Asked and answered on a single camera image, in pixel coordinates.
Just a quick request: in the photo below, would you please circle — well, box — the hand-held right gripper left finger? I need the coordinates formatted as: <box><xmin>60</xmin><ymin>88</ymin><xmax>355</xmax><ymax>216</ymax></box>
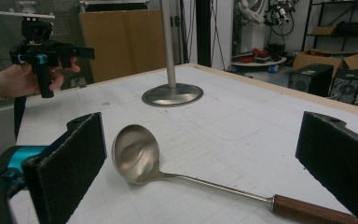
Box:
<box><xmin>21</xmin><ymin>111</ymin><xmax>108</xmax><ymax>224</ymax></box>

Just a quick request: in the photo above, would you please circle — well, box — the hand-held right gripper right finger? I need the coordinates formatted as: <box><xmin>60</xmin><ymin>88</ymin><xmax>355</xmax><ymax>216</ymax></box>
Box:
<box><xmin>295</xmin><ymin>110</ymin><xmax>358</xmax><ymax>224</ymax></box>

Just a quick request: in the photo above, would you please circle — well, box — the steel ladle with wooden handle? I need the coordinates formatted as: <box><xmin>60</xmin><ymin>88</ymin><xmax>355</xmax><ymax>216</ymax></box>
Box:
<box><xmin>111</xmin><ymin>123</ymin><xmax>358</xmax><ymax>224</ymax></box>

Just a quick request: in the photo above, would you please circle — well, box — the steel pole stand round base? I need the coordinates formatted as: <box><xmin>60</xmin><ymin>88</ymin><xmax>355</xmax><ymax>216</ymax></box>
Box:
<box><xmin>141</xmin><ymin>0</ymin><xmax>205</xmax><ymax>108</ymax></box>

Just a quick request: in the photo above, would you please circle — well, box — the large brown cardboard sheet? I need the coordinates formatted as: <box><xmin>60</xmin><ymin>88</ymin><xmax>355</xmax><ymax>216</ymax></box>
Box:
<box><xmin>78</xmin><ymin>8</ymin><xmax>169</xmax><ymax>84</ymax></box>

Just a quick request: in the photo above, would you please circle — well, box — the open cardboard box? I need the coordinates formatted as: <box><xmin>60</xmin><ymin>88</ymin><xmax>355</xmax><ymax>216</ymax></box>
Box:
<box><xmin>292</xmin><ymin>49</ymin><xmax>358</xmax><ymax>73</ymax></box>

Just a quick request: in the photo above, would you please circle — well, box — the white grid mat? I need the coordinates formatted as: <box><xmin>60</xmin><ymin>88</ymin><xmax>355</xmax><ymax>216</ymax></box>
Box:
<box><xmin>8</xmin><ymin>63</ymin><xmax>358</xmax><ymax>224</ymax></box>

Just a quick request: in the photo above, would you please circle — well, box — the black pillar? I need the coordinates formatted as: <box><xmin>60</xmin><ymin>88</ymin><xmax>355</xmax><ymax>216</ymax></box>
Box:
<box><xmin>195</xmin><ymin>0</ymin><xmax>213</xmax><ymax>68</ymax></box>

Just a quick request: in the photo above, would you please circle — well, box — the round white low table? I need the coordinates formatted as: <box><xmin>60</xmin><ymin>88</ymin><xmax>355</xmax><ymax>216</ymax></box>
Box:
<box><xmin>230</xmin><ymin>57</ymin><xmax>289</xmax><ymax>68</ymax></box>

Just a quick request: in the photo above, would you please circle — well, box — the small cardboard box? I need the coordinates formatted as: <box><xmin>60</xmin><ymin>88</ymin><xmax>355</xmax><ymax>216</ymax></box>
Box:
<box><xmin>312</xmin><ymin>25</ymin><xmax>337</xmax><ymax>36</ymax></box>

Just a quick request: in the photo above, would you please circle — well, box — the black bag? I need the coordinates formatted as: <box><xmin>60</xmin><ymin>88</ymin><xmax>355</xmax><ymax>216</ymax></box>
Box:
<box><xmin>335</xmin><ymin>21</ymin><xmax>358</xmax><ymax>36</ymax></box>

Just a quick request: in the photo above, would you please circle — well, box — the black metal shelf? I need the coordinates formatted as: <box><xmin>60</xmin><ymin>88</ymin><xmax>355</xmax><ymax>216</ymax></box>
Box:
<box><xmin>301</xmin><ymin>0</ymin><xmax>358</xmax><ymax>58</ymax></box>

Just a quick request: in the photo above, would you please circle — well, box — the black hanging strap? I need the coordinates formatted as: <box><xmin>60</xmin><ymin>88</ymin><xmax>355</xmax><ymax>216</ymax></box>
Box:
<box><xmin>13</xmin><ymin>95</ymin><xmax>28</xmax><ymax>142</ymax></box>

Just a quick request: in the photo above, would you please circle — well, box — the red cable bundle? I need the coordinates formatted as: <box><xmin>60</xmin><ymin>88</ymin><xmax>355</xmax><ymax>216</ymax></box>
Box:
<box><xmin>251</xmin><ymin>47</ymin><xmax>270</xmax><ymax>59</ymax></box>

